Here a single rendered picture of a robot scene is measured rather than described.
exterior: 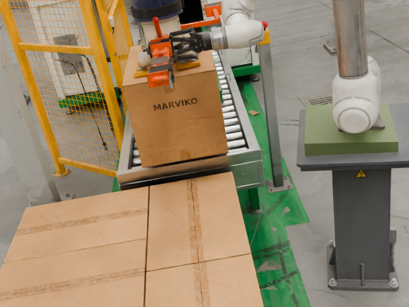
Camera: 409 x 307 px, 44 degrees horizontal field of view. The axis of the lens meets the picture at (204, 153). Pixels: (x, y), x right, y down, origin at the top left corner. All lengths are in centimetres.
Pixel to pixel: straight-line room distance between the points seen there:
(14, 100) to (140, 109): 114
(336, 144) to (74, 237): 114
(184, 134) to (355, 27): 89
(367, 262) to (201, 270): 89
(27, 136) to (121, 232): 126
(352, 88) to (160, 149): 90
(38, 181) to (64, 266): 135
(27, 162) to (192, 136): 138
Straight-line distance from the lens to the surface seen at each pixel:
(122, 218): 225
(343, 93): 185
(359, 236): 238
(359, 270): 252
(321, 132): 211
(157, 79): 171
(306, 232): 286
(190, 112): 221
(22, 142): 327
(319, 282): 258
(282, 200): 311
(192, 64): 221
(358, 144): 204
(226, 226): 207
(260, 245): 280
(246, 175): 249
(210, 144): 228
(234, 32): 204
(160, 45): 206
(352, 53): 182
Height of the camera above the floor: 179
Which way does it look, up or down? 29 degrees down
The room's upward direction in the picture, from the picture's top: 10 degrees counter-clockwise
